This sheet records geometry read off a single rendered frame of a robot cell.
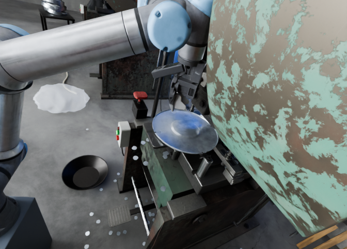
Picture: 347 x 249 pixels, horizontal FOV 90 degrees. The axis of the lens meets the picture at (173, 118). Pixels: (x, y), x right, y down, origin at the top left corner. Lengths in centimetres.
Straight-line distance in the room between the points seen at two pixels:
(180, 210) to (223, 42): 59
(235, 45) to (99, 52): 25
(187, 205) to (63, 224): 86
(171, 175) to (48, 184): 99
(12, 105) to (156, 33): 48
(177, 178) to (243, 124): 57
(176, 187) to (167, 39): 55
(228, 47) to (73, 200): 136
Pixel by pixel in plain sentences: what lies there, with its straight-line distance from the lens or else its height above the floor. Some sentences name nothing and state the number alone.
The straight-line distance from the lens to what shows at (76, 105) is 201.
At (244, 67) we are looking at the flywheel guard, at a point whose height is 120.
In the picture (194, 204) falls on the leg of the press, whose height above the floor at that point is 64.
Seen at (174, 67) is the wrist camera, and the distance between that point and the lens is 55.
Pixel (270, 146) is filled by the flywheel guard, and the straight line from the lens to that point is 19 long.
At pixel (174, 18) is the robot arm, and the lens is 32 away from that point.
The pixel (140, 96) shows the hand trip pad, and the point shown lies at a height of 76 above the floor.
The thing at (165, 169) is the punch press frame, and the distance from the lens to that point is 76.
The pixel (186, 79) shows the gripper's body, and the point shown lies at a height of 103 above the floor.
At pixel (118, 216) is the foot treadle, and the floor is 16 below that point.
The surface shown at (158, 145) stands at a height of 78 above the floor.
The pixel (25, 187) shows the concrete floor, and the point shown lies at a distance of 156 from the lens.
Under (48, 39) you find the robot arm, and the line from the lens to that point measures 38.
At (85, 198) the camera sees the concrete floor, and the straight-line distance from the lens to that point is 142.
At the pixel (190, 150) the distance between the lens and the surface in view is 66.
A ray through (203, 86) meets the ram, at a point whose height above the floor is 98.
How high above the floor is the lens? 124
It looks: 35 degrees down
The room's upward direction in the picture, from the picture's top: 17 degrees clockwise
